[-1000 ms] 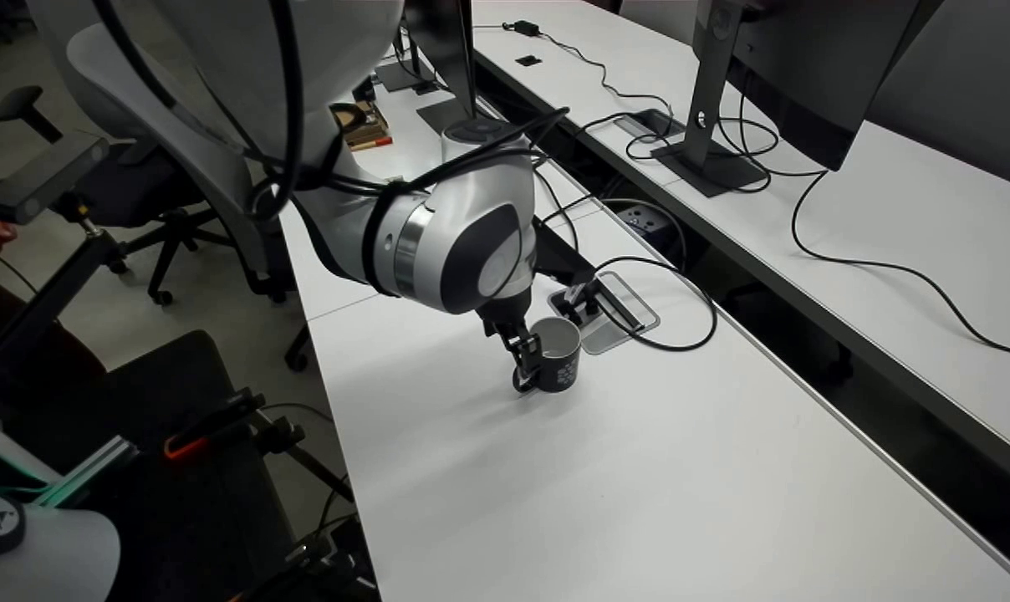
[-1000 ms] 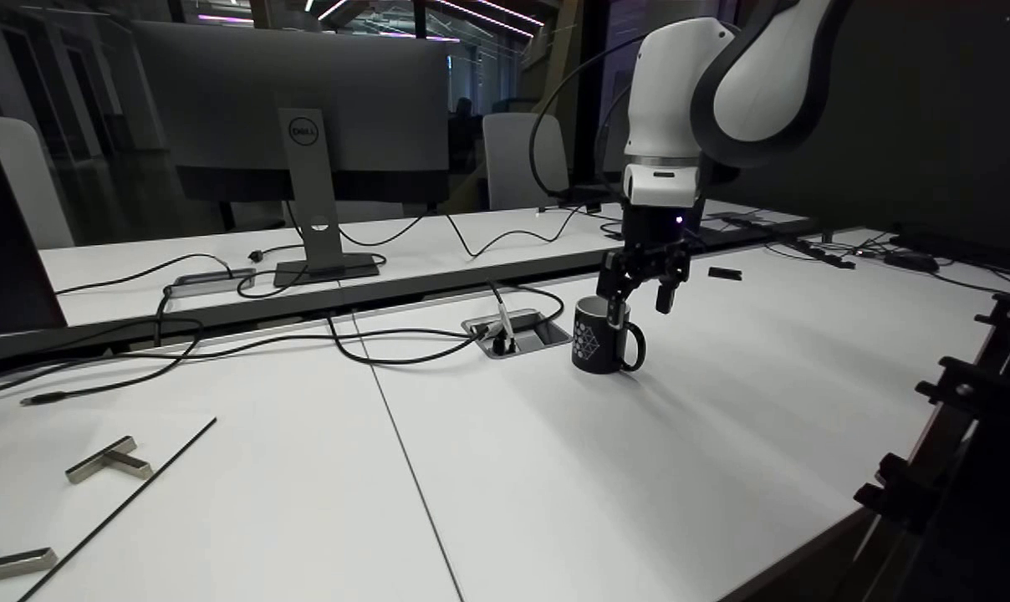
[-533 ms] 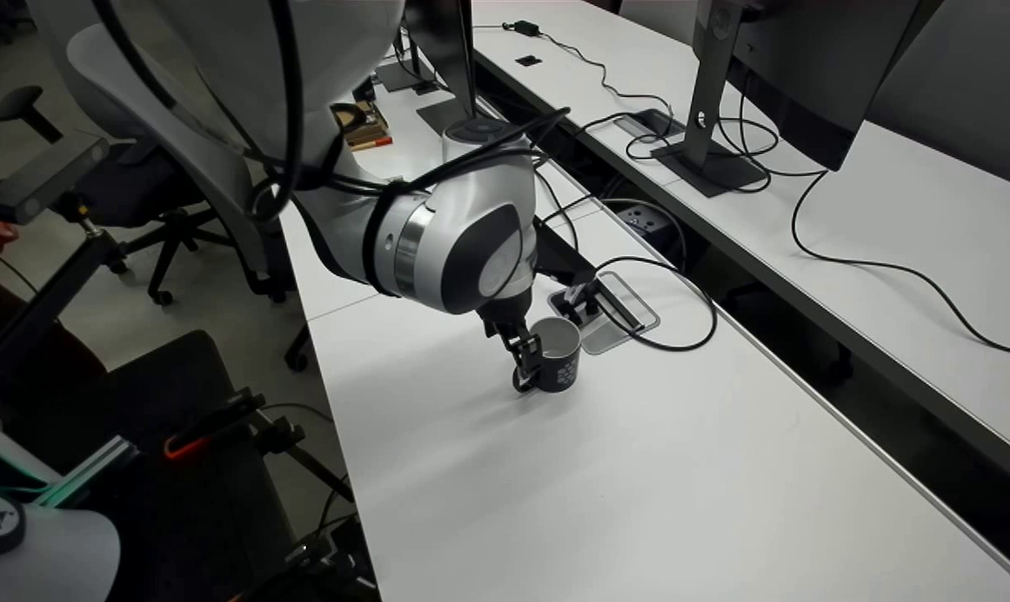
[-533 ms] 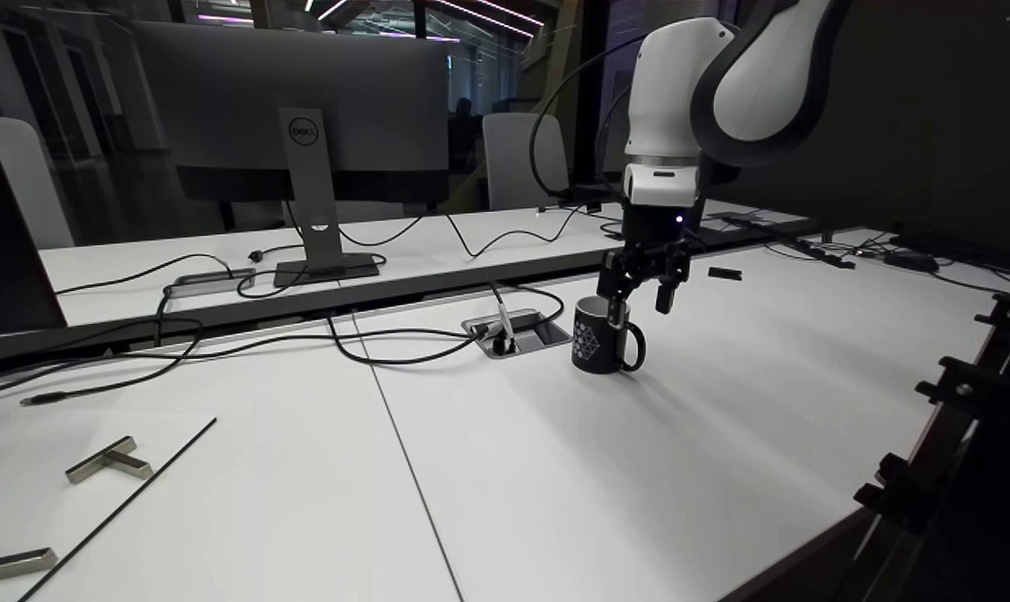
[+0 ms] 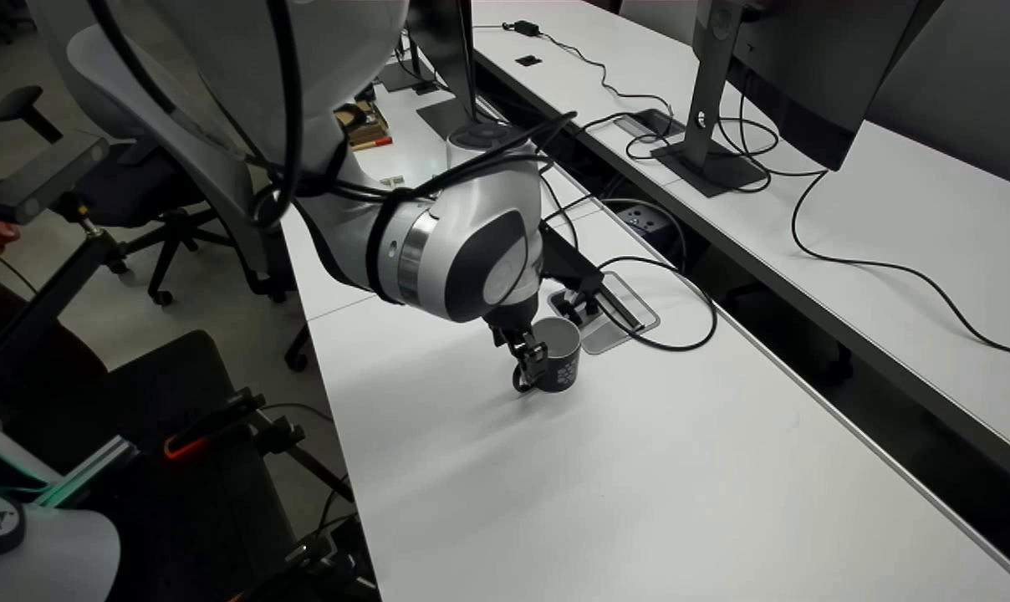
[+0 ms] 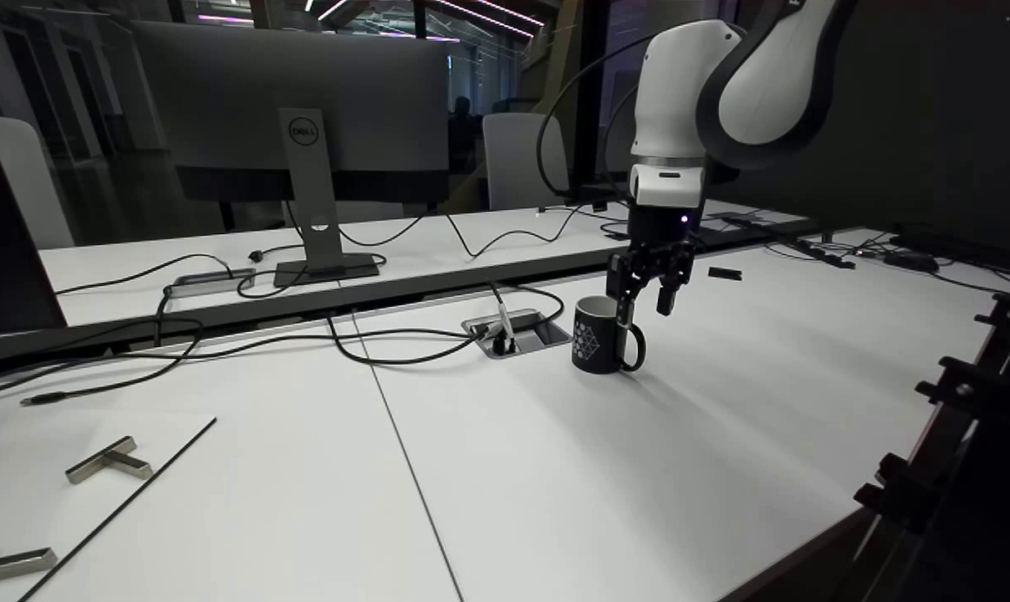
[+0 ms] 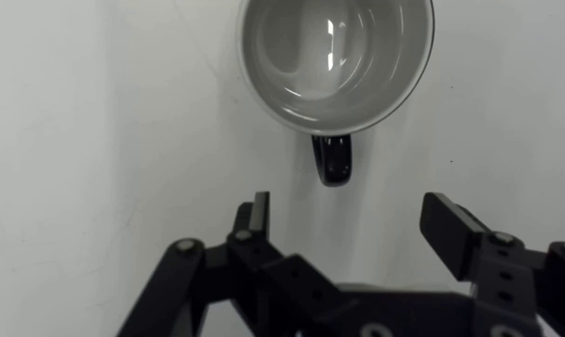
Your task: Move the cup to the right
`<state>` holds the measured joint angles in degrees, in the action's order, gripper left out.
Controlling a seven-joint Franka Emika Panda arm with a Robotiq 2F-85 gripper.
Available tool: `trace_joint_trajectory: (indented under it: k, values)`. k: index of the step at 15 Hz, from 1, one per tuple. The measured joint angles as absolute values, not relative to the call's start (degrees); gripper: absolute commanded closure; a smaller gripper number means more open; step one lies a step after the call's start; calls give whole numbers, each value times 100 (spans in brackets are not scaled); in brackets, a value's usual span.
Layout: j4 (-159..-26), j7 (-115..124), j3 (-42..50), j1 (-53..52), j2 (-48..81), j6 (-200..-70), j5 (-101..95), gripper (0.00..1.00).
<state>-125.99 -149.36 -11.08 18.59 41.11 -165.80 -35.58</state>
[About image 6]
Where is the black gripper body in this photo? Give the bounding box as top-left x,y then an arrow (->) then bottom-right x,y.
622,197 -> 704,276

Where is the black ceramic mug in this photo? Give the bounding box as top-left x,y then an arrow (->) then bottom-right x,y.
568,293 -> 648,378

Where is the white chair backrest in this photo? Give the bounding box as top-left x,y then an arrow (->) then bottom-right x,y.
481,110 -> 576,215

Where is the small black device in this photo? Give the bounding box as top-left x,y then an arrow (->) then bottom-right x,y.
883,247 -> 942,273

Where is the grey monitor stand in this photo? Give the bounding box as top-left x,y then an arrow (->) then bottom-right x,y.
272,103 -> 383,290

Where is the flat grey adapter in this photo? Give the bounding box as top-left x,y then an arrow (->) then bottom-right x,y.
164,264 -> 256,296

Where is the black Dell monitor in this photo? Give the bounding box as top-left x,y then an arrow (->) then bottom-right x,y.
129,17 -> 454,208

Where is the dark monitor panel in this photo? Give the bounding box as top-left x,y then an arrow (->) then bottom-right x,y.
0,96 -> 70,339

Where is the grey desk cable grommet box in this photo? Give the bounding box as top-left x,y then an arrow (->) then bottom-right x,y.
459,305 -> 571,360

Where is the long black desk cable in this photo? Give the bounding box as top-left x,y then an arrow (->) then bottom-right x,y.
334,197 -> 643,262

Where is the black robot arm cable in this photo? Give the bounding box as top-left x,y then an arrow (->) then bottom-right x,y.
533,38 -> 655,208

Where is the looped black table cable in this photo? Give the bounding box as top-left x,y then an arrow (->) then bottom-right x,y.
324,281 -> 568,372

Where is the black metal frame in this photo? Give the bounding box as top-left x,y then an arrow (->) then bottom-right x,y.
727,290 -> 1010,602

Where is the black cable behind stand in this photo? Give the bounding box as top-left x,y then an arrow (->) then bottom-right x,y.
50,247 -> 237,302

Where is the long black table cable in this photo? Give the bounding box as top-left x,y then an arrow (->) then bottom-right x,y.
0,321 -> 476,407

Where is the T-shaped metal bracket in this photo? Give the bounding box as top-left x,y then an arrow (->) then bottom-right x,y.
0,538 -> 59,587
63,430 -> 155,487

